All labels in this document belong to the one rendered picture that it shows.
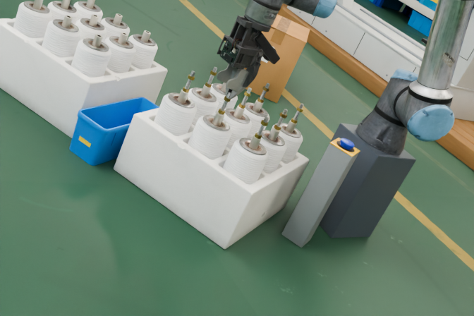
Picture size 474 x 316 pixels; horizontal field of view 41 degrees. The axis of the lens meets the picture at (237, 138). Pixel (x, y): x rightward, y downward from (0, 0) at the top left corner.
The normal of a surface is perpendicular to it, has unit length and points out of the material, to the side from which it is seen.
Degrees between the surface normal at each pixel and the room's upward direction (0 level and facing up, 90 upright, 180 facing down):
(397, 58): 90
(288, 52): 90
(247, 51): 90
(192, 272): 0
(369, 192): 90
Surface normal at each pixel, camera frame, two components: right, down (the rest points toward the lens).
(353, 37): -0.78, -0.07
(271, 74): -0.18, 0.34
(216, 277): 0.39, -0.84
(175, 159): -0.46, 0.18
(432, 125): 0.14, 0.58
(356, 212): 0.49, 0.54
